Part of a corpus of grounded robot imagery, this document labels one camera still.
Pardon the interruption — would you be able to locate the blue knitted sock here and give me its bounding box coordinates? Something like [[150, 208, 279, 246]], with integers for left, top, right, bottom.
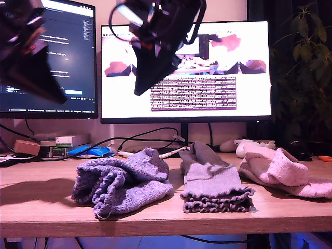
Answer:
[[92, 180, 174, 220], [71, 147, 170, 205]]

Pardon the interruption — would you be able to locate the grey ribbed sock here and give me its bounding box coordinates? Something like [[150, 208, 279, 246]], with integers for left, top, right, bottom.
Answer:
[[181, 191, 256, 214], [179, 141, 256, 200]]

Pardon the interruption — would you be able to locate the pink fluffy sock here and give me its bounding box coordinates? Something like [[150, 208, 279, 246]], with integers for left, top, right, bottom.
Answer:
[[238, 165, 332, 199], [242, 143, 311, 188]]

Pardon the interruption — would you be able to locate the dark code screen monitor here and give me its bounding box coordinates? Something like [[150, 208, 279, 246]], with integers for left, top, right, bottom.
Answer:
[[0, 0, 99, 120]]

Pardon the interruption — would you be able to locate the pale grey flat object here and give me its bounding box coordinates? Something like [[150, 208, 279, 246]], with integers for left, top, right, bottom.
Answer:
[[33, 130, 68, 141]]

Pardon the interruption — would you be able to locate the black monitor stand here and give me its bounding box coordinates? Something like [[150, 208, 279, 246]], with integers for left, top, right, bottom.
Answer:
[[181, 123, 216, 156]]

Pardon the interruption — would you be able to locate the small green label box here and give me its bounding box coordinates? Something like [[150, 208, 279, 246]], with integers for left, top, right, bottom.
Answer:
[[51, 146, 73, 154]]

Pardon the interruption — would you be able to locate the black flat device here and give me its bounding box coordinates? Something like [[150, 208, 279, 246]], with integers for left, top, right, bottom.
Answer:
[[0, 152, 39, 168]]

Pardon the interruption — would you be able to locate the white box green label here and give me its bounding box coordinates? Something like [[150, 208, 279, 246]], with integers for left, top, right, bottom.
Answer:
[[54, 134, 91, 147]]

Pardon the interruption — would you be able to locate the blue plastic packet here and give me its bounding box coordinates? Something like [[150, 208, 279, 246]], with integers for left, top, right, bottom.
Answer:
[[66, 145, 116, 158]]

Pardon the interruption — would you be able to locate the bright screen monitor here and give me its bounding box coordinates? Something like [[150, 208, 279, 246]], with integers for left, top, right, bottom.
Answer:
[[100, 20, 272, 125]]

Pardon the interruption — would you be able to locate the pale round controller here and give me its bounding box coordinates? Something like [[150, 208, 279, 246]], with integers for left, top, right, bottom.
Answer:
[[219, 140, 238, 153]]

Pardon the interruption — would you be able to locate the white game controller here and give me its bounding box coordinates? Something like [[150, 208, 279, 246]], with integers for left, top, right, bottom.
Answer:
[[234, 139, 276, 158]]

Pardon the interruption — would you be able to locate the green leafy houseplant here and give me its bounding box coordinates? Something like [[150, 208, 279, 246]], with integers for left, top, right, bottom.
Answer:
[[269, 2, 332, 156]]

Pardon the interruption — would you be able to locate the black wallet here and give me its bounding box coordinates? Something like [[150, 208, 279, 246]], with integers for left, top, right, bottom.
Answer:
[[293, 153, 314, 162]]

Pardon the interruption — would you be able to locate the black hanging monitor cable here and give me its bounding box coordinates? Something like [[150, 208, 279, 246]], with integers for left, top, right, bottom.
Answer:
[[24, 118, 36, 136]]

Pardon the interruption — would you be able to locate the black slanting wall cable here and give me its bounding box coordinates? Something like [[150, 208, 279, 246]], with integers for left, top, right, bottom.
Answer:
[[0, 123, 33, 139]]

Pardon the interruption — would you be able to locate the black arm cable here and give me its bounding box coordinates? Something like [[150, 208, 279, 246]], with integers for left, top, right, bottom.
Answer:
[[185, 0, 208, 45]]

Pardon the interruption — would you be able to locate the black arching desk cable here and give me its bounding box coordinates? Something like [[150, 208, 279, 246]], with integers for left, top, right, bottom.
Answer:
[[118, 126, 180, 154]]

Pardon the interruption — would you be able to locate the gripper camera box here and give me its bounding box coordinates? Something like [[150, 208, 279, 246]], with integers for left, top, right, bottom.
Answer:
[[116, 2, 145, 26], [24, 6, 46, 26]]

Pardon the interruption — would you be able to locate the black long desk cable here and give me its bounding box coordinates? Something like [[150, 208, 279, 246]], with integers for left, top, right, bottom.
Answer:
[[46, 136, 216, 159]]

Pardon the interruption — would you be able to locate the white coiled cable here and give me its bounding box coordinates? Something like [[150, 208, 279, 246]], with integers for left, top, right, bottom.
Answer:
[[117, 145, 191, 159]]

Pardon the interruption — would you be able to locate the black cable under table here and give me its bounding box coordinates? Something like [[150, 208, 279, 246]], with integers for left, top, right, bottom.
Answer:
[[181, 234, 248, 244]]

